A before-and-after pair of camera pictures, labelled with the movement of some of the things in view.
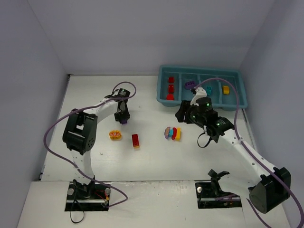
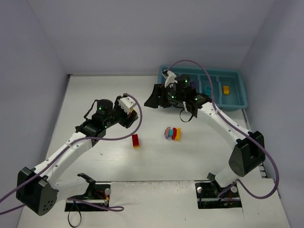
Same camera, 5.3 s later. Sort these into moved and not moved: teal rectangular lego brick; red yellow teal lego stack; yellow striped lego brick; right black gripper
Moved: right black gripper
Not moved: yellow striped lego brick; teal rectangular lego brick; red yellow teal lego stack
